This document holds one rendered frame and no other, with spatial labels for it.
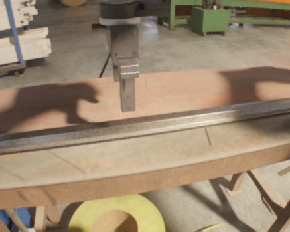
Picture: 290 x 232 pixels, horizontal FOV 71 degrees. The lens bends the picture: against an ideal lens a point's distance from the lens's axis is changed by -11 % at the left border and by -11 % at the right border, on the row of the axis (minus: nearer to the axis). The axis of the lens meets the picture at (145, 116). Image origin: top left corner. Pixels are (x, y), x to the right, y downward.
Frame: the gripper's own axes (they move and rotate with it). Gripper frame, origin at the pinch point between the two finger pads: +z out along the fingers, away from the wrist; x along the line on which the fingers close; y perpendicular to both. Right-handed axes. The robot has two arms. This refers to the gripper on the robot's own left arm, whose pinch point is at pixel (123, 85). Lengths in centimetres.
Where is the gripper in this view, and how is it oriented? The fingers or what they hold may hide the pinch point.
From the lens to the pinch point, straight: 48.3
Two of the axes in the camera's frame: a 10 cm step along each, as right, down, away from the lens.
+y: -9.7, 1.2, -1.9
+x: 2.2, 5.5, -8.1
